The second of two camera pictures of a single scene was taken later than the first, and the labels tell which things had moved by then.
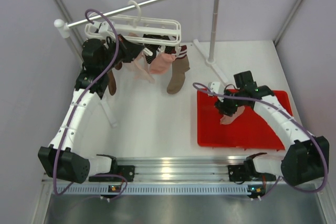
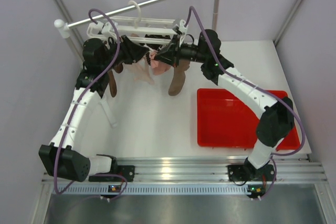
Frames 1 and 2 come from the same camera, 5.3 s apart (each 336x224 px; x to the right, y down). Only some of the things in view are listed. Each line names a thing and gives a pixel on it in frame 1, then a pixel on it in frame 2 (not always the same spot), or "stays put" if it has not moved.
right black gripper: [224, 108] -> [168, 55]
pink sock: [226, 119] -> [153, 55]
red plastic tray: [250, 129] stays put
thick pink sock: [161, 63] stays put
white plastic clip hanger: [133, 29] stays put
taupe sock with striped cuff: [180, 65] stays put
